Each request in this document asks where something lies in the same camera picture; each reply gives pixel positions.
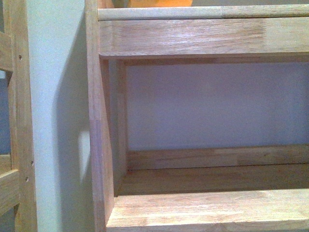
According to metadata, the orange toy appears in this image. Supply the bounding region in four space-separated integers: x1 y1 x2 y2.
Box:
128 0 193 8

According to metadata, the wooden shelf unit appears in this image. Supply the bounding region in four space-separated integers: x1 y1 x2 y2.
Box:
85 0 309 232

